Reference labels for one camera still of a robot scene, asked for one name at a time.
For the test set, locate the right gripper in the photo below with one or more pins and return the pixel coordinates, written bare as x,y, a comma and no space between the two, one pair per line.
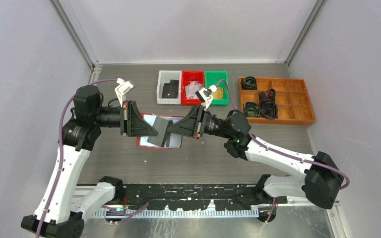
193,124

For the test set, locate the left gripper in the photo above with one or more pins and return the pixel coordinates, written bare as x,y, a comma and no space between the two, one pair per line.
131,122

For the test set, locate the red card holder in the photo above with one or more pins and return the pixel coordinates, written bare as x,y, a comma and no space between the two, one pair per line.
175,139

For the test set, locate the dark grey card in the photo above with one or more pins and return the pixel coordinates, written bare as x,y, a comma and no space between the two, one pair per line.
163,138

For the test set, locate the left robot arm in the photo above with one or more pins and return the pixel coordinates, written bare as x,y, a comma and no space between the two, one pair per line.
57,216

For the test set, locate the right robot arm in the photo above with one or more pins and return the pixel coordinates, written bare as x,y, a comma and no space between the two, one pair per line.
313,177

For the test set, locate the silver card in red bin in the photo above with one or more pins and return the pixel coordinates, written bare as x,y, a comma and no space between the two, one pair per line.
191,89

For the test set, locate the black card in white bin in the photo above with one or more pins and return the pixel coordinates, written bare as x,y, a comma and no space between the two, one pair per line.
170,89

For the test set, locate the gold card in green bin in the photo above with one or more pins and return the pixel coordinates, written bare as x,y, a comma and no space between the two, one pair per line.
218,94

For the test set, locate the red plastic bin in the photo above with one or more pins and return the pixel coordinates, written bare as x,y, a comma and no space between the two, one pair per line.
187,77

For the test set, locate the white plastic bin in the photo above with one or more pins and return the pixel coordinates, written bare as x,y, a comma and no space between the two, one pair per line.
165,76

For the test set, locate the green plastic bin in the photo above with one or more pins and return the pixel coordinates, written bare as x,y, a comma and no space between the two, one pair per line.
212,78

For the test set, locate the rolled black belt lower left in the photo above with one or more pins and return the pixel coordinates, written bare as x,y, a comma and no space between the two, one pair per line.
251,109

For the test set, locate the rolled black belt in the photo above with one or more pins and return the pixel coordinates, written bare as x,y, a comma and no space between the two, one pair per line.
267,96
251,109
268,109
249,83

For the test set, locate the rolled black belt top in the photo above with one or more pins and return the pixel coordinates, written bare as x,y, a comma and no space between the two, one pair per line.
249,83

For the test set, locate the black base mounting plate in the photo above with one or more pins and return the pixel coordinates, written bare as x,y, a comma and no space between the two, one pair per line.
190,197

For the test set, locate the rolled black belt lower right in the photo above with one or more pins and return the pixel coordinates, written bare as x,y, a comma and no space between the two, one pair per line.
268,109

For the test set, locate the rolled black belt middle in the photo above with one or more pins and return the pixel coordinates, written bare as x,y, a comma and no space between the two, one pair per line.
267,96

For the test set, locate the orange compartment tray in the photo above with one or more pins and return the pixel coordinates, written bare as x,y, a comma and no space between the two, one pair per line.
292,99

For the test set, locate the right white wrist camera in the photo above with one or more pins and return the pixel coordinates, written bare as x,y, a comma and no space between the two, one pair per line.
205,95

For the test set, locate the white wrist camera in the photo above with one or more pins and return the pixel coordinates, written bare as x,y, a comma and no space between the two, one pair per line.
205,95
123,87

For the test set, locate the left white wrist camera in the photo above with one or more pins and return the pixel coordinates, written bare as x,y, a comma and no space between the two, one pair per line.
123,87

